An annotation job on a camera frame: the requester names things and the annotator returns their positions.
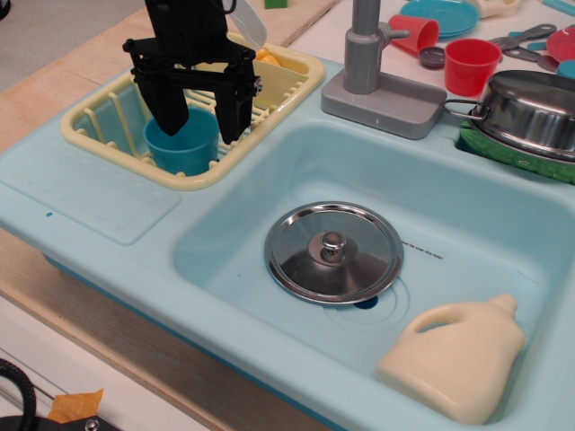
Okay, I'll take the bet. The stainless steel pot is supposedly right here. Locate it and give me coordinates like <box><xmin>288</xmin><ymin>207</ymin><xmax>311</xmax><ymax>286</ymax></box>
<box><xmin>440</xmin><ymin>70</ymin><xmax>574</xmax><ymax>163</ymax></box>

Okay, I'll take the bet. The white plastic spatula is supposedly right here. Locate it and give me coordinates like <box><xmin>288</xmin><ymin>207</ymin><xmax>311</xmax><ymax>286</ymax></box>
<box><xmin>222</xmin><ymin>0</ymin><xmax>267</xmax><ymax>51</ymax></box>

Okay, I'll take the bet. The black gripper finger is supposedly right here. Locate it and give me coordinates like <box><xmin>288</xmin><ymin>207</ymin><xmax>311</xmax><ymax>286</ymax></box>
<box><xmin>215</xmin><ymin>85</ymin><xmax>254</xmax><ymax>145</ymax></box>
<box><xmin>135</xmin><ymin>74</ymin><xmax>189</xmax><ymax>136</ymax></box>

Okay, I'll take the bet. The grey toy utensil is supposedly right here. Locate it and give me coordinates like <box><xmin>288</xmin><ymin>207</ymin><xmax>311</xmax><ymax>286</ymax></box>
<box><xmin>490</xmin><ymin>23</ymin><xmax>557</xmax><ymax>51</ymax></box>

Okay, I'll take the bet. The tipped red plastic cup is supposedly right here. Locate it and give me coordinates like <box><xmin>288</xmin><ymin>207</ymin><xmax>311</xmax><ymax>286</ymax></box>
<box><xmin>388</xmin><ymin>15</ymin><xmax>439</xmax><ymax>57</ymax></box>

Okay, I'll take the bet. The cream toy detergent bottle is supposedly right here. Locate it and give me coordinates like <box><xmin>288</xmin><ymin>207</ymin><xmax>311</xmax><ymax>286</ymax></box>
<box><xmin>376</xmin><ymin>294</ymin><xmax>526</xmax><ymax>425</ymax></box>

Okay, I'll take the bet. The upright red plastic cup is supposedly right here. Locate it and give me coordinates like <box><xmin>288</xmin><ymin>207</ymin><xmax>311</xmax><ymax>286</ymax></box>
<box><xmin>445</xmin><ymin>39</ymin><xmax>502</xmax><ymax>96</ymax></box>

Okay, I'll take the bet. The cream toy item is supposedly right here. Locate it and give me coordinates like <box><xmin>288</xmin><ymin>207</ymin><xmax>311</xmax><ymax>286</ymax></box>
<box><xmin>472</xmin><ymin>0</ymin><xmax>523</xmax><ymax>19</ymax></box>

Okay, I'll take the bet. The black cable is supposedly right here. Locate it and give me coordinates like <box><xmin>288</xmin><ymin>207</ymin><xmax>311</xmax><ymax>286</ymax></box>
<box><xmin>0</xmin><ymin>356</ymin><xmax>38</xmax><ymax>423</ymax></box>

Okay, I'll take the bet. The orange tape piece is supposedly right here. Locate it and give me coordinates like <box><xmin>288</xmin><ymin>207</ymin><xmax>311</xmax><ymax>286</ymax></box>
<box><xmin>47</xmin><ymin>389</ymin><xmax>104</xmax><ymax>424</ymax></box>

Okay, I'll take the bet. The red plastic plate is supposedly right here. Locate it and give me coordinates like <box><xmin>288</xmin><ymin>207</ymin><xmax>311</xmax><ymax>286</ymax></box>
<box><xmin>546</xmin><ymin>26</ymin><xmax>575</xmax><ymax>62</ymax></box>

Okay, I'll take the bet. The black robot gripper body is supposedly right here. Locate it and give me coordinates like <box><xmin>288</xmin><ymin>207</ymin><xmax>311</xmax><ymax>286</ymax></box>
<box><xmin>123</xmin><ymin>1</ymin><xmax>261</xmax><ymax>96</ymax></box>

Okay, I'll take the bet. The yellow plastic utensil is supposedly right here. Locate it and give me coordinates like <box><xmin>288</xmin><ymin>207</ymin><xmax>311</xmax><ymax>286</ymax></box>
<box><xmin>256</xmin><ymin>48</ymin><xmax>282</xmax><ymax>67</ymax></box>

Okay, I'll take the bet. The yellow plastic dish rack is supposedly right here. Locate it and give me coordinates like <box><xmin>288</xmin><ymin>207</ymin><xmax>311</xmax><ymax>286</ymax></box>
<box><xmin>59</xmin><ymin>33</ymin><xmax>326</xmax><ymax>191</ymax></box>

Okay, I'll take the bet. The light blue toy sink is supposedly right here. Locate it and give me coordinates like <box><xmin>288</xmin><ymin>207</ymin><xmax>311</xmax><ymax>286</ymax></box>
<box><xmin>1</xmin><ymin>86</ymin><xmax>574</xmax><ymax>430</ymax></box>

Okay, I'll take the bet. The grey toy faucet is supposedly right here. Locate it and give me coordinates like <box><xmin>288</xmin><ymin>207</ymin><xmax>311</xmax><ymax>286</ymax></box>
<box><xmin>321</xmin><ymin>1</ymin><xmax>447</xmax><ymax>140</ymax></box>

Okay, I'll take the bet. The green block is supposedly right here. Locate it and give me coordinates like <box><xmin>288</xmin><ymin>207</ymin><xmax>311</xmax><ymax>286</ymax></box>
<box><xmin>264</xmin><ymin>0</ymin><xmax>288</xmax><ymax>10</ymax></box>

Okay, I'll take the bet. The shiny steel pot lid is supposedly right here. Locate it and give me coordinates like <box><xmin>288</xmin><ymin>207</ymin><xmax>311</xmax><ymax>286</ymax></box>
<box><xmin>264</xmin><ymin>202</ymin><xmax>403</xmax><ymax>305</ymax></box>

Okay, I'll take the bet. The blue plastic plate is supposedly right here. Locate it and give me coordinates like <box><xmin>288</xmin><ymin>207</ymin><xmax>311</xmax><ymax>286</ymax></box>
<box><xmin>399</xmin><ymin>0</ymin><xmax>480</xmax><ymax>39</ymax></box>

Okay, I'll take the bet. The blue plastic cup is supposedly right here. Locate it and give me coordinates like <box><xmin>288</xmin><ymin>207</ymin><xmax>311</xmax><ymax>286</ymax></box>
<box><xmin>143</xmin><ymin>106</ymin><xmax>219</xmax><ymax>176</ymax></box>

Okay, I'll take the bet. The small grey round lid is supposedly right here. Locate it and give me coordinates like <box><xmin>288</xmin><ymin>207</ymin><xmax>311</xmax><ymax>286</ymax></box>
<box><xmin>419</xmin><ymin>47</ymin><xmax>446</xmax><ymax>69</ymax></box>

